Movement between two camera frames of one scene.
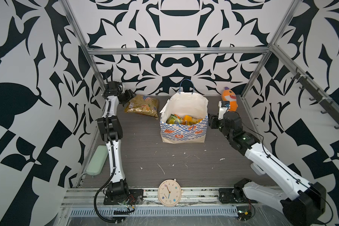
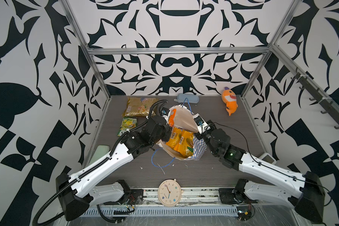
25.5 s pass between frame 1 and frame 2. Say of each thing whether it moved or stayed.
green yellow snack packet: moved
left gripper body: moved
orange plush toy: stayed
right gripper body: moved
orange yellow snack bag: moved
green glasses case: stayed
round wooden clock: stayed
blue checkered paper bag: moved
